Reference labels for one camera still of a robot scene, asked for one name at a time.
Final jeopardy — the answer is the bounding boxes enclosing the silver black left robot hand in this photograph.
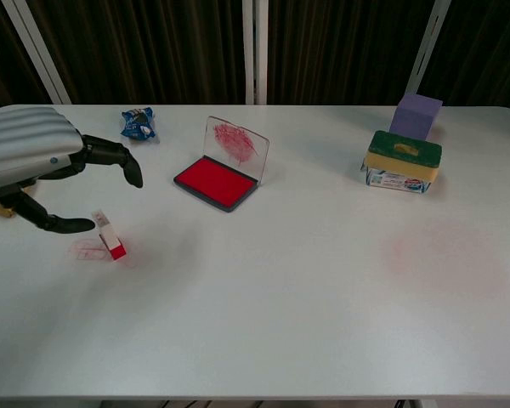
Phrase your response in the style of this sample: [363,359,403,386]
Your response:
[0,105,145,234]

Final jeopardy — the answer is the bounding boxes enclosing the white slotted slanted frame post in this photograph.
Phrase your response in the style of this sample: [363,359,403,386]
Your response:
[405,0,452,98]

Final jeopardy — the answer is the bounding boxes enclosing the white red stamp block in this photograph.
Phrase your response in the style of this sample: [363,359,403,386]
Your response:
[92,208,128,262]

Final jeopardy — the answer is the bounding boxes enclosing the red ink pad clear lid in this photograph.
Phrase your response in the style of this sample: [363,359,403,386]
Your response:
[173,115,271,213]

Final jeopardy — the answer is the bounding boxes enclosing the white blue printed box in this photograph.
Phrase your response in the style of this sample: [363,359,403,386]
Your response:
[360,164,436,196]

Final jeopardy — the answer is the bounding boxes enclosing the green yellow sponge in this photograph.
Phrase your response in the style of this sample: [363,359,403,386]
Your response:
[364,129,445,181]

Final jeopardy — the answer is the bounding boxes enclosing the white upright frame post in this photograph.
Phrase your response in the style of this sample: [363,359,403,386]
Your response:
[254,0,269,105]
[241,0,257,105]

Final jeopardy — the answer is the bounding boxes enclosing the purple foam block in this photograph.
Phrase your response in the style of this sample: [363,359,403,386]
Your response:
[388,93,445,142]

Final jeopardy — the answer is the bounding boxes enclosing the dark brown curtain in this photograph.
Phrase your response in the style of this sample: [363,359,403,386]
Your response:
[0,0,510,116]

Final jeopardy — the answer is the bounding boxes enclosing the blue snack packet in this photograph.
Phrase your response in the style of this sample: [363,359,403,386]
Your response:
[120,106,159,142]

